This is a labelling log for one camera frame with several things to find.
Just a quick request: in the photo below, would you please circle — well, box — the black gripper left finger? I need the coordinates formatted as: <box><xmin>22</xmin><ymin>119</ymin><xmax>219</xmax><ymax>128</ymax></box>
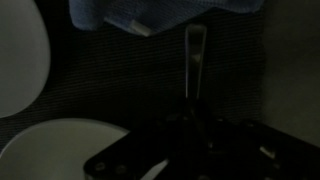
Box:
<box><xmin>83</xmin><ymin>96</ymin><xmax>200</xmax><ymax>180</ymax></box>

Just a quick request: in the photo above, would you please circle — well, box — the black woven placemat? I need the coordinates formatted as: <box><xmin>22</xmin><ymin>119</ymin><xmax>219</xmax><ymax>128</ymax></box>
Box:
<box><xmin>0</xmin><ymin>0</ymin><xmax>268</xmax><ymax>151</ymax></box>

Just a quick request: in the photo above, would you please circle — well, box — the large white plate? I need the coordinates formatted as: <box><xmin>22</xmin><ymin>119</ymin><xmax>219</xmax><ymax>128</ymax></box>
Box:
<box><xmin>0</xmin><ymin>117</ymin><xmax>169</xmax><ymax>180</ymax></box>

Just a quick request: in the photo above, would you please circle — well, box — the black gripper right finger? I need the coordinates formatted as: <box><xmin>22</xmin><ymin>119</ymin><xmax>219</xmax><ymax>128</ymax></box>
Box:
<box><xmin>196</xmin><ymin>99</ymin><xmax>320</xmax><ymax>180</ymax></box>

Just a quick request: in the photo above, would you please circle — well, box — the small white plate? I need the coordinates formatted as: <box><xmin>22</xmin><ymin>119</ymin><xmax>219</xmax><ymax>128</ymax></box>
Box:
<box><xmin>0</xmin><ymin>0</ymin><xmax>52</xmax><ymax>120</ymax></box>

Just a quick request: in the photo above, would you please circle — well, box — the blue folded cloth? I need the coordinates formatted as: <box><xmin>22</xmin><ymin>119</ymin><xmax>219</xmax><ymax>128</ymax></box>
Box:
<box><xmin>68</xmin><ymin>0</ymin><xmax>266</xmax><ymax>38</ymax></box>

